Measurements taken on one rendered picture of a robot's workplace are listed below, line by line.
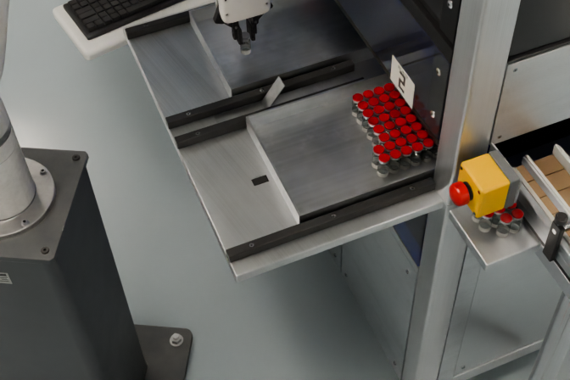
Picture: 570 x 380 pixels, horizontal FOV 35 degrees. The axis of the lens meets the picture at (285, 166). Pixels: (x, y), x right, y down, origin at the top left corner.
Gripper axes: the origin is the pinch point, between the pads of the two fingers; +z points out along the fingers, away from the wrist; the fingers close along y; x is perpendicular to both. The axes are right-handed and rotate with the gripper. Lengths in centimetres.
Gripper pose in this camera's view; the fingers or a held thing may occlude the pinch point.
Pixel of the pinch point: (244, 30)
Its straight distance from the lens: 183.9
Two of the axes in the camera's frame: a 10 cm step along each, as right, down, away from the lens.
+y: 9.2, -3.0, 2.3
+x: -3.8, -7.0, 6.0
